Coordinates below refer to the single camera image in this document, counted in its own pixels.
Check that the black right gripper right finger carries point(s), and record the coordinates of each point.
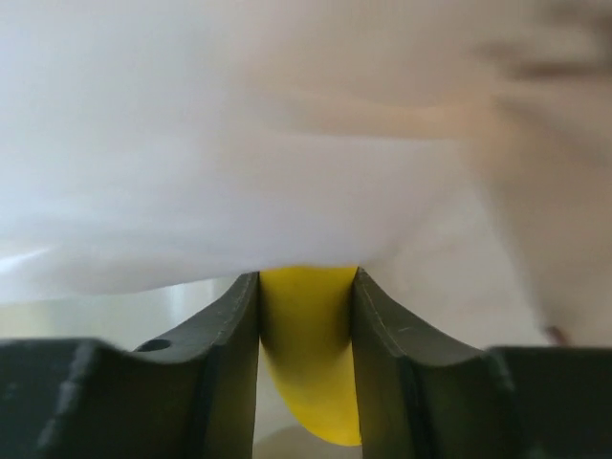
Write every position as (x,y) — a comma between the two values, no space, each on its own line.
(423,394)

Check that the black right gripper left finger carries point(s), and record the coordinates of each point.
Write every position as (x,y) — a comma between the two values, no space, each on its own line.
(189,393)

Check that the yellow fake banana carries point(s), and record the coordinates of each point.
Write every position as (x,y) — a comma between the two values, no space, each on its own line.
(305,333)

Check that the translucent banana-print plastic bag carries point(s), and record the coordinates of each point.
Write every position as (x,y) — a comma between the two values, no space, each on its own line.
(460,151)

